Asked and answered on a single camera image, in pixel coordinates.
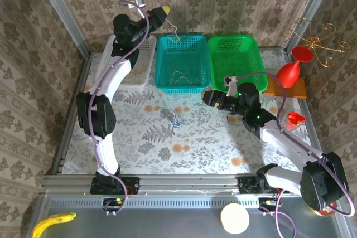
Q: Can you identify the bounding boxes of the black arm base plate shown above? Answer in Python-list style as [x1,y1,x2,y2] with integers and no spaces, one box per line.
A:
[90,176,140,196]
[238,175,290,195]

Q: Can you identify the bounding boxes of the thin grey cable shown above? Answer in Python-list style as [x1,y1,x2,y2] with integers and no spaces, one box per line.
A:
[169,71,198,87]

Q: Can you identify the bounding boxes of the aluminium side rail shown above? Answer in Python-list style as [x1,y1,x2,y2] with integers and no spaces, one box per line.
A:
[52,54,93,176]
[283,48,335,174]

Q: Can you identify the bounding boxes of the clear plastic cup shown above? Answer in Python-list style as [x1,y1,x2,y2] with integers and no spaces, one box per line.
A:
[282,107,307,132]

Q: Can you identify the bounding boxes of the teal plastic basket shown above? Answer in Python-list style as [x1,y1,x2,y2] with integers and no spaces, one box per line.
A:
[154,34,212,95]

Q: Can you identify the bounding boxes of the red wine glass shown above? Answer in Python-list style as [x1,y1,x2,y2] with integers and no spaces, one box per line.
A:
[275,45,313,88]

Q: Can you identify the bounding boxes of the wooden board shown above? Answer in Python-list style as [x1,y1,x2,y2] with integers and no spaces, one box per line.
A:
[262,73,307,99]

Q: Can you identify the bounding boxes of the green plastic basket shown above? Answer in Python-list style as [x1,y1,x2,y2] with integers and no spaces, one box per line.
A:
[206,34,269,98]

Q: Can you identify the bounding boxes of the long aluminium rail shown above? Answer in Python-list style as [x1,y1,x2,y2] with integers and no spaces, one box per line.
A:
[41,173,341,196]

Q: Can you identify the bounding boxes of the gold wire ornament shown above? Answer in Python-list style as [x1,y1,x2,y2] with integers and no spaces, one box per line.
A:
[281,17,351,69]

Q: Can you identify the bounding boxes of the floral tablecloth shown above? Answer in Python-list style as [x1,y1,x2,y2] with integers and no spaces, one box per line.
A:
[61,50,321,174]

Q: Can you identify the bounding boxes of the round red tin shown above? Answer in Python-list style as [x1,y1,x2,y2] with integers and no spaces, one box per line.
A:
[314,205,340,218]

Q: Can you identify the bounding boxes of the white plastic basket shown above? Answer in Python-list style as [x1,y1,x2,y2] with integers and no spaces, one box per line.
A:
[96,35,157,88]

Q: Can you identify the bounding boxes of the aluminium frame post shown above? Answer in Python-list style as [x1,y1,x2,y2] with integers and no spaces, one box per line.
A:
[31,0,92,60]
[283,0,340,55]

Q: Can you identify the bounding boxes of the thin black wire loop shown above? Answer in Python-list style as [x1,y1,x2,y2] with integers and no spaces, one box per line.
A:
[226,111,244,126]

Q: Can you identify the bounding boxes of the red foil candy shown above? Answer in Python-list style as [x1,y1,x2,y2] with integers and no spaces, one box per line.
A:
[287,111,306,125]

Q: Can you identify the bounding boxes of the yellow banana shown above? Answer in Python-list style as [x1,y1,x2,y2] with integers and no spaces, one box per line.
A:
[31,211,77,238]

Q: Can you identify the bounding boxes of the round cream disc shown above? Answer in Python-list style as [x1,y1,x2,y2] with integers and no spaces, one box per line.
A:
[219,203,250,235]

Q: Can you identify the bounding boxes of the small circuit board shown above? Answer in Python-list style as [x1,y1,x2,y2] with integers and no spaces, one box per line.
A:
[102,197,127,212]
[258,197,279,211]

